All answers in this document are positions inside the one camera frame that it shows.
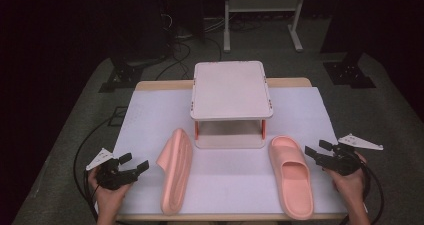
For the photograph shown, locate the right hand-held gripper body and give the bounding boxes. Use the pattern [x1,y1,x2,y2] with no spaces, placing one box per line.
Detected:
[316,133,384,177]

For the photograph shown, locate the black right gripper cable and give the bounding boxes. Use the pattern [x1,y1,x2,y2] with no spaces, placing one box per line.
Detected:
[339,159,385,225]

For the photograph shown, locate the person's right hand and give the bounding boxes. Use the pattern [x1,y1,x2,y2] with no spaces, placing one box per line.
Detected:
[324,153,368,208]

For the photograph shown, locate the person's left hand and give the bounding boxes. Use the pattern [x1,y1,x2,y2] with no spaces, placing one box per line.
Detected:
[88,167,133,216]

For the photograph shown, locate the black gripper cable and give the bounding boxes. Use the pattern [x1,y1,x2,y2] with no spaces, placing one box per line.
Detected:
[339,159,385,225]
[73,117,116,225]

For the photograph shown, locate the black stand base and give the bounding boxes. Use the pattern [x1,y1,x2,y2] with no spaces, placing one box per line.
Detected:
[322,51,377,89]
[98,56,145,94]

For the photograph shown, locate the white shoe rack orange legs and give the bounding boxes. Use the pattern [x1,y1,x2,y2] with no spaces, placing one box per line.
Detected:
[189,60,275,150]

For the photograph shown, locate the white metal stand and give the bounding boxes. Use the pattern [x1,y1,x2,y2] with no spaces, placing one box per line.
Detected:
[223,0,308,54]

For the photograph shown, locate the pink slipper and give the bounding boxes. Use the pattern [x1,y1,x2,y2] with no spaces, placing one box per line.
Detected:
[155,128,194,217]
[268,135,315,221]

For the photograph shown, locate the white table sheet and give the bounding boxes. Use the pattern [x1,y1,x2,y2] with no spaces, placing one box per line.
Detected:
[113,86,349,216]

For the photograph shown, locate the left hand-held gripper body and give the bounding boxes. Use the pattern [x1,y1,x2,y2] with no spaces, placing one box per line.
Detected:
[85,147,139,191]

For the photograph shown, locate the black floor cables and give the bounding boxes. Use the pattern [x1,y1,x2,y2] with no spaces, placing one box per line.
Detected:
[154,11,224,82]

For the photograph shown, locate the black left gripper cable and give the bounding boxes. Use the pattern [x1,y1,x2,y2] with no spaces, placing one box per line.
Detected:
[73,117,116,225]

